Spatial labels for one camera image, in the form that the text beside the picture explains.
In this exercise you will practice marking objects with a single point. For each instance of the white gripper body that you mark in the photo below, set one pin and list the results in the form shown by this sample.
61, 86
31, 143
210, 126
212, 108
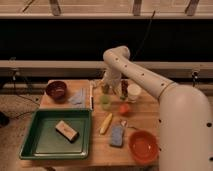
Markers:
112, 77

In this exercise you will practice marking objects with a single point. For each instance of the blue sponge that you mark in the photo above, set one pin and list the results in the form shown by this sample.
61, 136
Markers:
116, 137

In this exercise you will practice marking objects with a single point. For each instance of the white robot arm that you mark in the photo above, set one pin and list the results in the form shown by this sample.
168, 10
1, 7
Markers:
186, 118

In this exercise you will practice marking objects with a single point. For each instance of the dark red bowl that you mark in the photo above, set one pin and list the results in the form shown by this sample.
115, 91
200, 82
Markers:
56, 90

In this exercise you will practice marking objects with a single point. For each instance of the orange-red bowl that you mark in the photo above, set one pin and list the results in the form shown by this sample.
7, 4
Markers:
143, 147

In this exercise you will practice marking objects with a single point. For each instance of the dark metal cup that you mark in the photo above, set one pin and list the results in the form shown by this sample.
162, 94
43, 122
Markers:
105, 88

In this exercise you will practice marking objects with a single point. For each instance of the dark red jar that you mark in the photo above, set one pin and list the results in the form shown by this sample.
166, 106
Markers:
124, 86

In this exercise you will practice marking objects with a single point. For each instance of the light green cup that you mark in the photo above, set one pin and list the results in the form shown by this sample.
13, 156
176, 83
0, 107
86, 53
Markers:
105, 102

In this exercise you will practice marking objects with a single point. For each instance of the orange tomato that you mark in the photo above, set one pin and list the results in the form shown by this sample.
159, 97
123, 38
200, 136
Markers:
124, 109

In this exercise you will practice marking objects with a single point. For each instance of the light blue cloth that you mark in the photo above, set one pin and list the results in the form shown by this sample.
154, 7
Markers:
78, 100

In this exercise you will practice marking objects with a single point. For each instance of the brown block with black end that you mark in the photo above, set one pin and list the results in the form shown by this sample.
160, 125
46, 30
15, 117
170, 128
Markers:
67, 131

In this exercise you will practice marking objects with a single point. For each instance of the green plastic tray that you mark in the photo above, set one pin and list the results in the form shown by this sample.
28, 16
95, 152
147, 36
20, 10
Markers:
44, 142

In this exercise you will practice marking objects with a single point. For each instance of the white handled knife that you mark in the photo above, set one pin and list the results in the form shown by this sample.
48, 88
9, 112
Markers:
91, 95

